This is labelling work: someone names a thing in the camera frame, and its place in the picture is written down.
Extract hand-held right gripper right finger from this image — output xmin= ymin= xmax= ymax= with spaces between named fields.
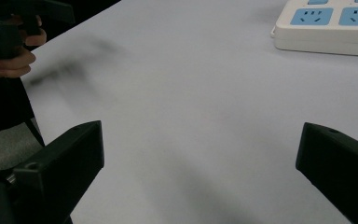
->
xmin=295 ymin=121 xmax=358 ymax=224

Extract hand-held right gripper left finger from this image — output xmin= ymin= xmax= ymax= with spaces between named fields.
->
xmin=11 ymin=119 xmax=105 ymax=224

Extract white power strip blue sockets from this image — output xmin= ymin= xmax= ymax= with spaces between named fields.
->
xmin=270 ymin=0 xmax=358 ymax=58

